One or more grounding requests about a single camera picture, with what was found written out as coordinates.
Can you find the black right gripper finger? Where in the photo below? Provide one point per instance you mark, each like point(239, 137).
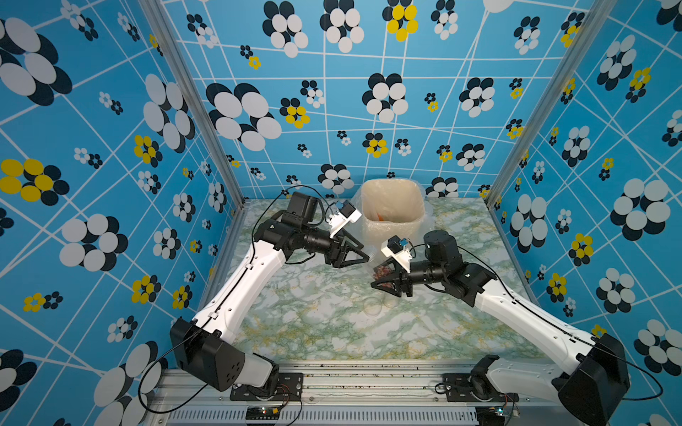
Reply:
point(393, 287)
point(399, 270)

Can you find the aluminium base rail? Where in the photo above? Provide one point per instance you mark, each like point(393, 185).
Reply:
point(347, 393)

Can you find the right green circuit board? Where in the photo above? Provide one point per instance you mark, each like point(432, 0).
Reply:
point(494, 416)

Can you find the clear plastic bin liner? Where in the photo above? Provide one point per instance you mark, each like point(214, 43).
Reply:
point(367, 234)

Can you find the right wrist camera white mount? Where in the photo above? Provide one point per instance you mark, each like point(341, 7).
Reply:
point(397, 250)

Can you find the aluminium frame post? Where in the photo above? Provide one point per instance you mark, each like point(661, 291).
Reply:
point(595, 19)
point(160, 25)

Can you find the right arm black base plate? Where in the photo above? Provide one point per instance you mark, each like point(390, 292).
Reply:
point(458, 387)

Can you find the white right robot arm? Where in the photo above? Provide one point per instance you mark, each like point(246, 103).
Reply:
point(587, 375)

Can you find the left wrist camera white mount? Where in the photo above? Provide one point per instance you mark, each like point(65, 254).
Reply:
point(346, 213)

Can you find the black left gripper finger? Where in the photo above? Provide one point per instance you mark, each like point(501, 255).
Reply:
point(348, 243)
point(350, 256)

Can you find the cream plastic trash bin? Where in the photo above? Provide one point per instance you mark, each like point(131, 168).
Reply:
point(393, 207)

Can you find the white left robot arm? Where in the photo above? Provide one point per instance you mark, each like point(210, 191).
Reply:
point(203, 347)

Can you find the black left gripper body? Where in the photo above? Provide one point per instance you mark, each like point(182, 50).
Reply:
point(323, 244)

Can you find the aluminium frame post right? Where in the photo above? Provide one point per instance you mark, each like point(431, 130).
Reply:
point(595, 19)

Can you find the left green circuit board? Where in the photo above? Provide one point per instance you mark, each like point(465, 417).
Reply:
point(263, 414)

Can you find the aluminium frame post left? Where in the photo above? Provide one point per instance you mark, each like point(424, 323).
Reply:
point(160, 25)

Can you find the green circuit board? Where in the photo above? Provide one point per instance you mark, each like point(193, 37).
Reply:
point(494, 416)
point(263, 414)

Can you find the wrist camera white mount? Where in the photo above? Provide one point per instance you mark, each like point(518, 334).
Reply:
point(346, 213)
point(397, 250)

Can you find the clear jar with dried flowers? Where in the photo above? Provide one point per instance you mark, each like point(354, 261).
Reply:
point(391, 304)

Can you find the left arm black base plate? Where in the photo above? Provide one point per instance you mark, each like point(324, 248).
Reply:
point(281, 387)

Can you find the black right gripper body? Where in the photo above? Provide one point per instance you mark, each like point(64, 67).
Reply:
point(424, 273)

